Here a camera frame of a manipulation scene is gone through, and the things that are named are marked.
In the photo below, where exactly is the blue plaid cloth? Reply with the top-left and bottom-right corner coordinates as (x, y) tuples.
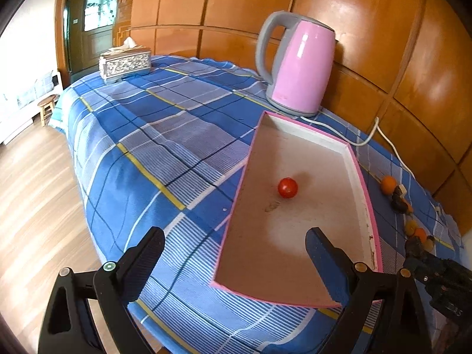
(50, 55), (465, 354)

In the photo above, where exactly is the pink shallow tray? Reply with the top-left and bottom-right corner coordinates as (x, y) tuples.
(211, 111), (384, 308)

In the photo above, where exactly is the dark wooden glass door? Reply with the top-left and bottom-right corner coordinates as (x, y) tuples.
(63, 0), (133, 82)

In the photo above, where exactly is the pink electric kettle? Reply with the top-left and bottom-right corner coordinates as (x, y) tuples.
(255, 10), (337, 117)

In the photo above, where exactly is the red tomato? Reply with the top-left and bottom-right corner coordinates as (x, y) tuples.
(278, 177), (299, 199)

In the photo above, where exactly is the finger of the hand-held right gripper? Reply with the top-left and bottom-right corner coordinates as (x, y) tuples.
(404, 237), (443, 284)

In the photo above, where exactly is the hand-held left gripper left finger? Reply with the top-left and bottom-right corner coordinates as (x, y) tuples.
(37, 226), (166, 354)

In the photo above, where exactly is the white power cable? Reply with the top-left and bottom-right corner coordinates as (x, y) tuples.
(300, 116), (415, 175)

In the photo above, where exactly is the ornate silver tissue box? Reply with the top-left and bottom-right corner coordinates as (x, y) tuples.
(99, 46), (153, 85)

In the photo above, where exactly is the small wooden stool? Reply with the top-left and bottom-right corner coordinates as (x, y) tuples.
(38, 95), (57, 127)

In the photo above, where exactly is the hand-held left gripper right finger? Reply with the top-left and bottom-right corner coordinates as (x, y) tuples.
(305, 227), (432, 354)

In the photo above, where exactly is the white furniture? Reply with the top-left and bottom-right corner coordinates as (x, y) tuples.
(0, 68), (61, 144)

